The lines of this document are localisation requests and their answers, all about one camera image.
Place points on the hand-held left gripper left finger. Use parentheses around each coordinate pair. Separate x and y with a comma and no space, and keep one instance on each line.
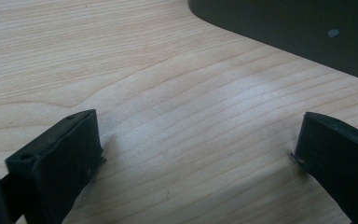
(59,161)

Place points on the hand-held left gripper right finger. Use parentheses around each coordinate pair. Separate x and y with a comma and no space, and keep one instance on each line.
(341,158)

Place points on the dark grey corner shelf rack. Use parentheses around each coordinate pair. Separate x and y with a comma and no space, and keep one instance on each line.
(292,21)

